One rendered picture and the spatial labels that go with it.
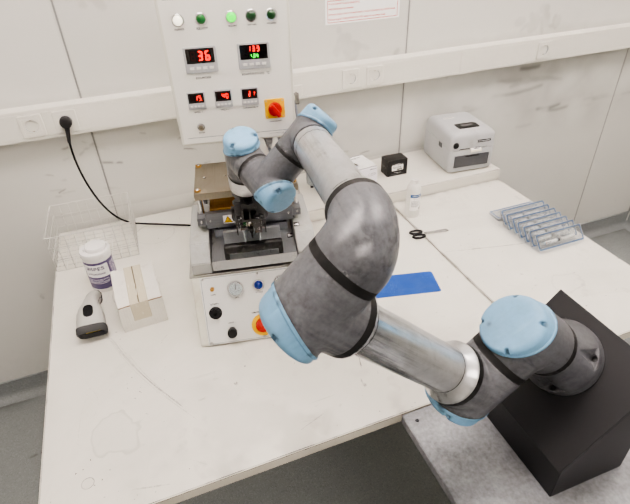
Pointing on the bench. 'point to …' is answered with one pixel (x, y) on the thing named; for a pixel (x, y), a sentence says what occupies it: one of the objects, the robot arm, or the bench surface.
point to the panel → (235, 305)
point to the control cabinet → (229, 67)
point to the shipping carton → (138, 296)
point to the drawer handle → (253, 246)
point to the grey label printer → (458, 141)
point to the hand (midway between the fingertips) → (251, 232)
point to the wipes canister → (98, 264)
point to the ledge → (417, 163)
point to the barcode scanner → (91, 317)
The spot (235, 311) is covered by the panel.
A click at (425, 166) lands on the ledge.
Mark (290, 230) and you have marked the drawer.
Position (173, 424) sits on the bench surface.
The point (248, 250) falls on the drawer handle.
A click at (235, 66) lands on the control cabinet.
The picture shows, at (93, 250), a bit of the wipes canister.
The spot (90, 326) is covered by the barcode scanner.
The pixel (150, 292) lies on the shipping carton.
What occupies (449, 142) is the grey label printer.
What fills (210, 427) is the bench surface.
